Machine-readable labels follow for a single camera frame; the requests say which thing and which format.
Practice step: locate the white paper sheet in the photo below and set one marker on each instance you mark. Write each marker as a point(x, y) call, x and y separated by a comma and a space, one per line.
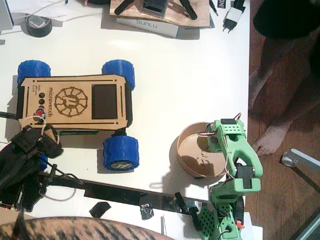
point(50, 10)
point(175, 227)

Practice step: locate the round brown bowl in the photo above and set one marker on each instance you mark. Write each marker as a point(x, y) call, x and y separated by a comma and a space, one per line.
point(190, 147)

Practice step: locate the brown wooden board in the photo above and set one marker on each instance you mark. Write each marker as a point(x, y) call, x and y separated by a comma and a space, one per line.
point(202, 15)

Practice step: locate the grey metal frame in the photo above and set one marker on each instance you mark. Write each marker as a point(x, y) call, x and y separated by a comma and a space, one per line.
point(312, 230)

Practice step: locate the person's bare right leg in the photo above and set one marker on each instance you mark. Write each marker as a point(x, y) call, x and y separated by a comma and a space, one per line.
point(260, 92)

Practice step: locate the black tape piece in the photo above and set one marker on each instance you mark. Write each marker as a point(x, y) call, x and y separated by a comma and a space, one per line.
point(100, 209)

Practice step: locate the crumpled dark foil piece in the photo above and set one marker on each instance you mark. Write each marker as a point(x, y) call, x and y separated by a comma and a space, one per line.
point(146, 212)

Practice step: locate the white black power adapter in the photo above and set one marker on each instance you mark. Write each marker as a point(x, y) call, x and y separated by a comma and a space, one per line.
point(233, 15)

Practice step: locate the striped brown fabric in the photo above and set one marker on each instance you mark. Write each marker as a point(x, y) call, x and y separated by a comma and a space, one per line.
point(75, 228)

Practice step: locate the short black rod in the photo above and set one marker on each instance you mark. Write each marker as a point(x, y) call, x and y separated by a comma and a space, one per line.
point(8, 115)

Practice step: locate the black tripod leg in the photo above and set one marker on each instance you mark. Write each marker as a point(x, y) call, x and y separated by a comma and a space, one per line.
point(122, 7)
point(189, 10)

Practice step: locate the black table clamp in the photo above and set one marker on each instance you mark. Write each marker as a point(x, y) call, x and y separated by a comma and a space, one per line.
point(180, 201)
point(51, 175)

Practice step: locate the small tan cardboard piece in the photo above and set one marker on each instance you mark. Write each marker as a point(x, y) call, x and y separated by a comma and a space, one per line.
point(51, 133)

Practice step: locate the long black flat bar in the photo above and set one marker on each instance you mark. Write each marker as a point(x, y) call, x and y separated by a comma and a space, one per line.
point(112, 193)

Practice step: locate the grey metal chair leg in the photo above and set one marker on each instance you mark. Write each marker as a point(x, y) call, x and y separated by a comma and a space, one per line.
point(305, 156)

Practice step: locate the grey box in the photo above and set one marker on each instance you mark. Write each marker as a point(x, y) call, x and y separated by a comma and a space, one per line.
point(5, 15)

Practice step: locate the small black sticker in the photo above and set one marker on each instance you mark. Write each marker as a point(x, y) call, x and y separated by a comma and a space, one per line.
point(221, 3)

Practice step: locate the black tape roll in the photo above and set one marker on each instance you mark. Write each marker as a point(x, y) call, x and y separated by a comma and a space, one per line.
point(40, 32)

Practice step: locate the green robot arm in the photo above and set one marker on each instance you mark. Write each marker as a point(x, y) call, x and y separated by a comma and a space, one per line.
point(242, 147)

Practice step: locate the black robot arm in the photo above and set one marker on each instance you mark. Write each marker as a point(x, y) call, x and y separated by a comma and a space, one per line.
point(12, 170)

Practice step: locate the wooden rover with blue wheels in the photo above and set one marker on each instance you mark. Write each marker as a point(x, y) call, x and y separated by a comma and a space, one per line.
point(75, 125)

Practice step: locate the white Sunlu box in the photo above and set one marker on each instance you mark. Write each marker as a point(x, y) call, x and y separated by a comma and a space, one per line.
point(165, 30)

